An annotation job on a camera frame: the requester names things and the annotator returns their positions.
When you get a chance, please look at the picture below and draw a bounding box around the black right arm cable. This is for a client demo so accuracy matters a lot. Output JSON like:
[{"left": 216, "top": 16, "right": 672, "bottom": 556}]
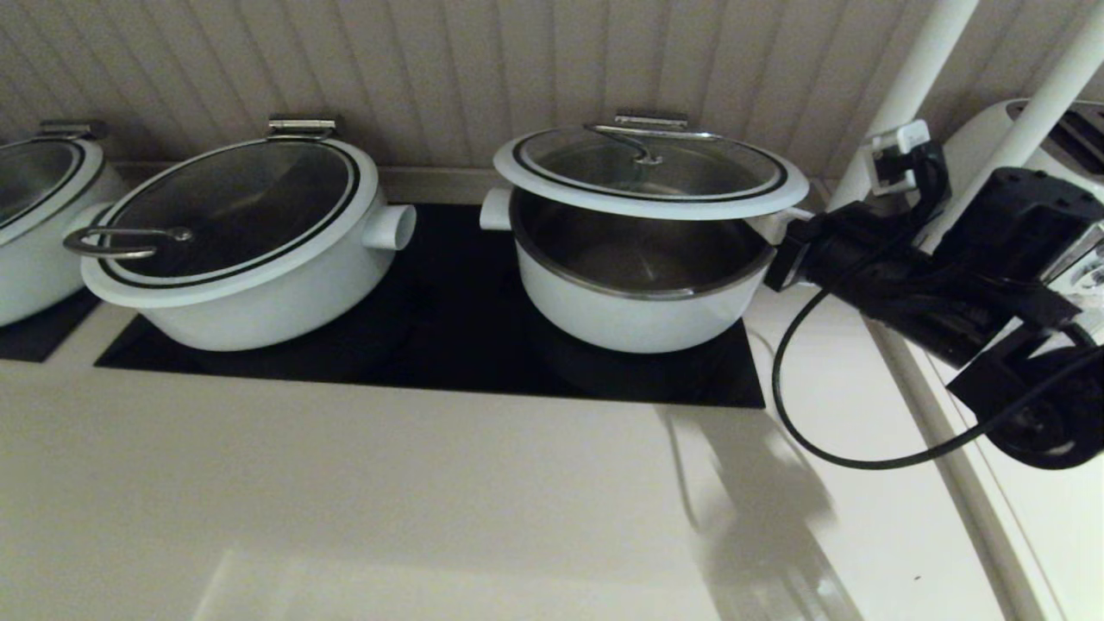
[{"left": 770, "top": 142, "right": 1104, "bottom": 471}]

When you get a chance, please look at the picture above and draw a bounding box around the white cooking pot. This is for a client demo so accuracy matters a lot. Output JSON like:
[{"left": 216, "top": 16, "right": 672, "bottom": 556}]
[
  {"left": 479, "top": 112, "right": 816, "bottom": 354},
  {"left": 0, "top": 121, "right": 130, "bottom": 329},
  {"left": 82, "top": 116, "right": 417, "bottom": 353}
]

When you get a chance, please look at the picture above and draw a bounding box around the glass lid white rim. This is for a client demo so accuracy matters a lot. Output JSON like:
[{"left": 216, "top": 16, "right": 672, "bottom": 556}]
[
  {"left": 493, "top": 123, "right": 810, "bottom": 221},
  {"left": 0, "top": 138, "right": 106, "bottom": 251},
  {"left": 65, "top": 138, "right": 380, "bottom": 309}
]

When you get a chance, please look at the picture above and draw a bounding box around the black induction cooktop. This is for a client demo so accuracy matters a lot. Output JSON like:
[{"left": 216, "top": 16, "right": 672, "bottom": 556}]
[
  {"left": 95, "top": 204, "right": 766, "bottom": 409},
  {"left": 0, "top": 289, "right": 104, "bottom": 363}
]

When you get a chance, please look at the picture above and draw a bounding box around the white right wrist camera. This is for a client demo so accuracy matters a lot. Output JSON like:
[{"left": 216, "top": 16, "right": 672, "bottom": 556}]
[{"left": 867, "top": 121, "right": 932, "bottom": 197}]

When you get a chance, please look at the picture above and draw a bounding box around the white toaster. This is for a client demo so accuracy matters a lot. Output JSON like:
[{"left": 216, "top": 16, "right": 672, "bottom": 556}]
[{"left": 940, "top": 99, "right": 1104, "bottom": 298}]

